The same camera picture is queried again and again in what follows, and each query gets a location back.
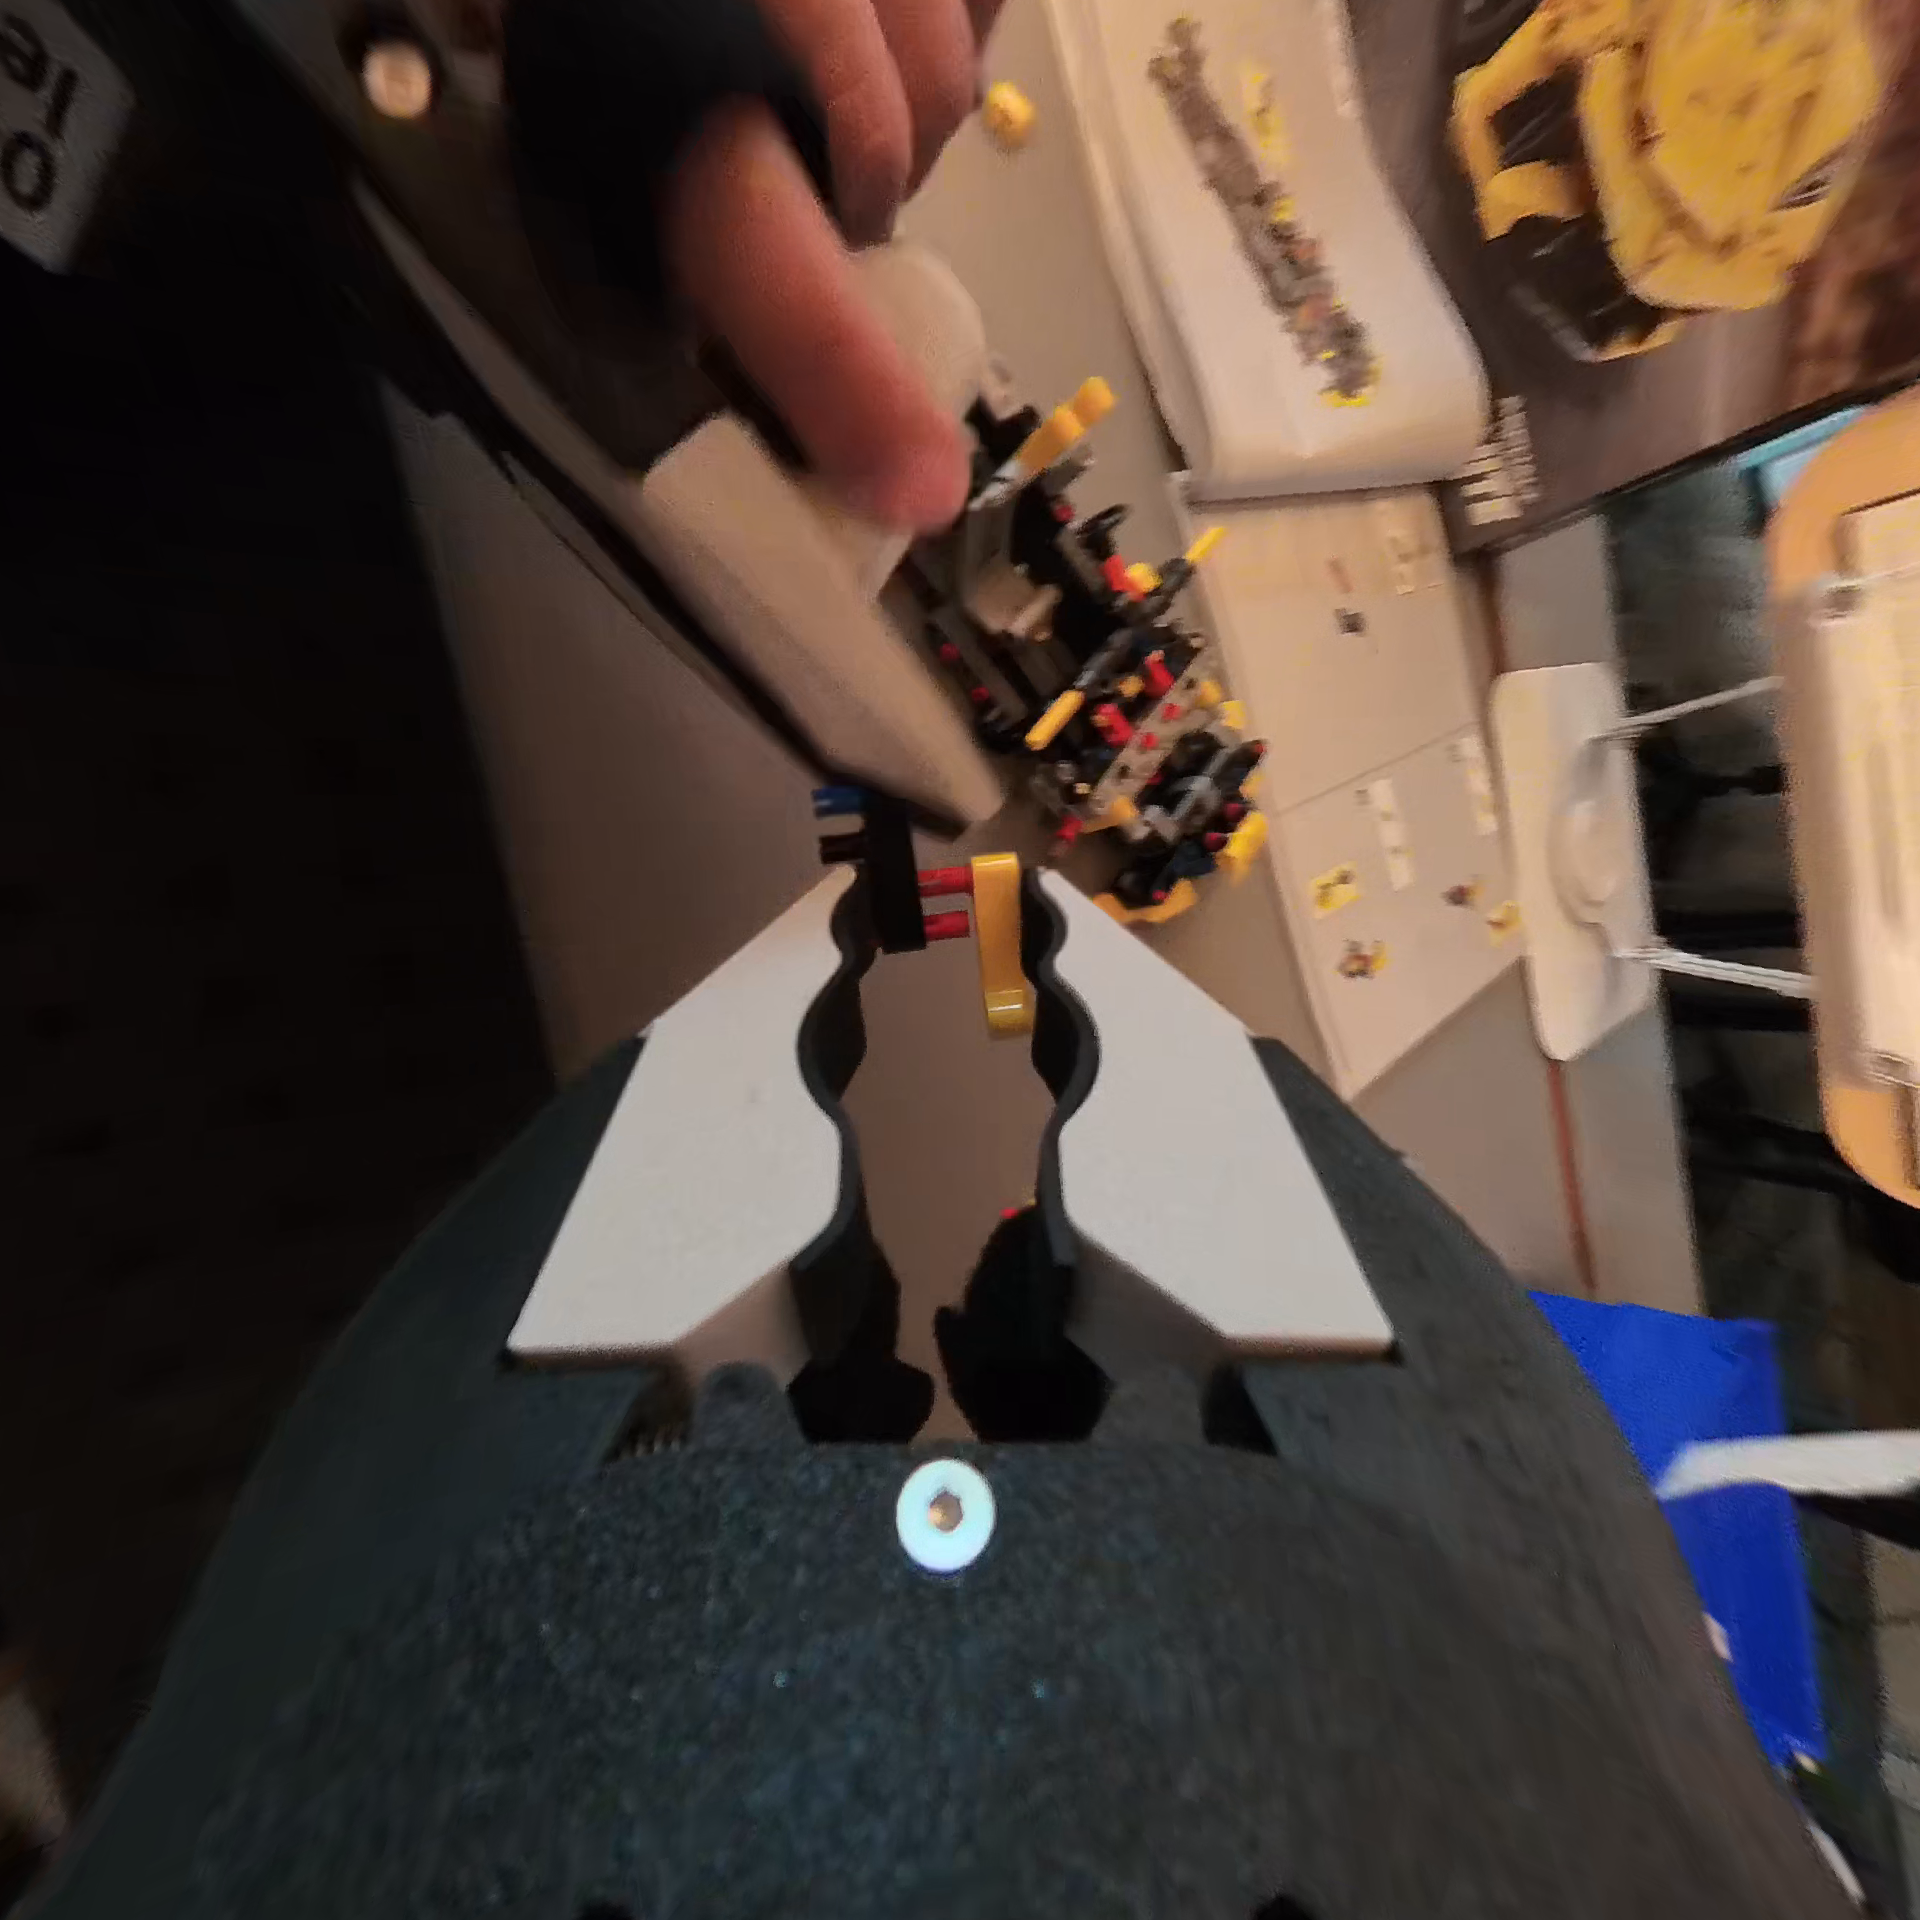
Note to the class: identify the lego set box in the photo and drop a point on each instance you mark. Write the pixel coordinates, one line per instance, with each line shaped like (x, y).
(1651, 224)

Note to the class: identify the pile of yellow lego parts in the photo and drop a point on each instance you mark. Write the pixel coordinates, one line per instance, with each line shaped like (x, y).
(1009, 112)

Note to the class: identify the black lego beam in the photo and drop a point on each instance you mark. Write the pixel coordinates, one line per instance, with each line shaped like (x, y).
(897, 870)

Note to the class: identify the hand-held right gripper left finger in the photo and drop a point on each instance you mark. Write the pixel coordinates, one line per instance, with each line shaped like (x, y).
(691, 1184)

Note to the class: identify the white stand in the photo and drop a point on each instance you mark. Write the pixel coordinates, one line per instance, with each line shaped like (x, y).
(1576, 870)

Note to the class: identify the white plastic bag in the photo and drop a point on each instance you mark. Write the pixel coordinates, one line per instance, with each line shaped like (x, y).
(1798, 1467)

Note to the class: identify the lego car model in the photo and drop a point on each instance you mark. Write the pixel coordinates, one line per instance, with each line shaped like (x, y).
(1109, 704)

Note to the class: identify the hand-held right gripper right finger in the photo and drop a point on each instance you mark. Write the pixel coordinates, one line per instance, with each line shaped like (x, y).
(1229, 1184)

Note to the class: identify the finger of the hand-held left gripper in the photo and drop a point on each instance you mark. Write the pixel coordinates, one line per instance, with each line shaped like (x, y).
(809, 600)

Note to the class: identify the lego instruction booklet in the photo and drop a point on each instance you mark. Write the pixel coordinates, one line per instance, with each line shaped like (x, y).
(1318, 375)

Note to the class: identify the person's left hand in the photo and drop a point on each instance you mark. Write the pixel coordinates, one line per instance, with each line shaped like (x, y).
(809, 300)

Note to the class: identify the blue plastic bin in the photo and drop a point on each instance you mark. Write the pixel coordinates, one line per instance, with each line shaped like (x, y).
(1694, 1382)

